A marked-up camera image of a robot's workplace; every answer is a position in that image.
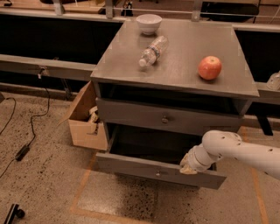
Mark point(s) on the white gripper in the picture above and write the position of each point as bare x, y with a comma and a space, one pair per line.
193, 160

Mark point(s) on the grey drawer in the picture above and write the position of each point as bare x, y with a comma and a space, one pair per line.
183, 121
153, 154

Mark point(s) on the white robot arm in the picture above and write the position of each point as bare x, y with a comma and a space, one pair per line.
216, 145

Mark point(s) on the grey wooden drawer cabinet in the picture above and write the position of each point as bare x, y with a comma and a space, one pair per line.
173, 80

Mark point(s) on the grey top drawer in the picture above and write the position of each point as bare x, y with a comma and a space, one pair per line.
183, 121

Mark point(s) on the open cardboard box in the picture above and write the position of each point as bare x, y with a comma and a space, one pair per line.
83, 132

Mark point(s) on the red apple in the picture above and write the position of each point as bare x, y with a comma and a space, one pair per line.
209, 68

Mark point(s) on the clear plastic water bottle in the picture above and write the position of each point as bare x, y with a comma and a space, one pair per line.
154, 51

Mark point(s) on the white ceramic bowl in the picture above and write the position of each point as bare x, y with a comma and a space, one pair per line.
148, 23

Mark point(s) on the grey metal railing beam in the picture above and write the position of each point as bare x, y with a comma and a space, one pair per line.
47, 67

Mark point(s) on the black caster wheel base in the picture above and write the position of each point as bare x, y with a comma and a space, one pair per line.
15, 211

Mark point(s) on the black power adapter with cable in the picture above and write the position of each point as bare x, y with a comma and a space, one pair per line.
25, 148

